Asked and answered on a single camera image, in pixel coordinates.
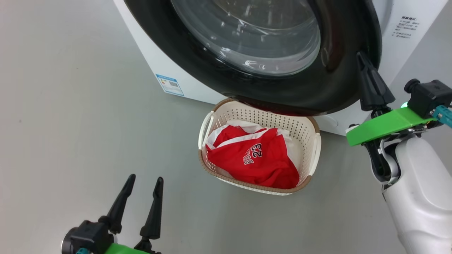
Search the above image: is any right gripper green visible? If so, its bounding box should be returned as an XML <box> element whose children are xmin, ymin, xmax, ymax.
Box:
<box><xmin>345</xmin><ymin>51</ymin><xmax>438</xmax><ymax>147</ymax></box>

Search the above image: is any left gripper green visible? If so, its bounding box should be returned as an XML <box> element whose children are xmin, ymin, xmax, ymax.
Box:
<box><xmin>98</xmin><ymin>174</ymin><xmax>164</xmax><ymax>254</ymax></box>

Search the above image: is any black round glass washer door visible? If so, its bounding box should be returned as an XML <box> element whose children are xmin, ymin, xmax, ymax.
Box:
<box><xmin>123</xmin><ymin>0</ymin><xmax>383</xmax><ymax>117</ymax></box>

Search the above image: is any red basketball jersey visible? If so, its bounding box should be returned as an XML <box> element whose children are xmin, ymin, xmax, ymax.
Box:
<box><xmin>206</xmin><ymin>125</ymin><xmax>300</xmax><ymax>189</ymax></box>

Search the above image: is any white garment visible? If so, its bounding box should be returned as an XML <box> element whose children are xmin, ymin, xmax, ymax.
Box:
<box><xmin>206</xmin><ymin>119</ymin><xmax>299</xmax><ymax>156</ymax></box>

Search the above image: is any white front-load washing machine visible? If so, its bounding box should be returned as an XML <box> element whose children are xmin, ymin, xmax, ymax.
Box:
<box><xmin>113</xmin><ymin>0</ymin><xmax>449</xmax><ymax>136</ymax></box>

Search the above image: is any cream basket with brown rim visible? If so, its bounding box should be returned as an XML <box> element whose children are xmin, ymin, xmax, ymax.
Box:
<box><xmin>198</xmin><ymin>98</ymin><xmax>322</xmax><ymax>196</ymax></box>

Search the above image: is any round white filter cover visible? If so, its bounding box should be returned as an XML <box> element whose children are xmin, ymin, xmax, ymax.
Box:
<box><xmin>320</xmin><ymin>115</ymin><xmax>340</xmax><ymax>134</ymax></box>

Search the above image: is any blue energy label sticker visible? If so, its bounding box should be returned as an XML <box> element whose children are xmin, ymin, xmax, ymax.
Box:
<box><xmin>155</xmin><ymin>73</ymin><xmax>185</xmax><ymax>97</ymax></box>

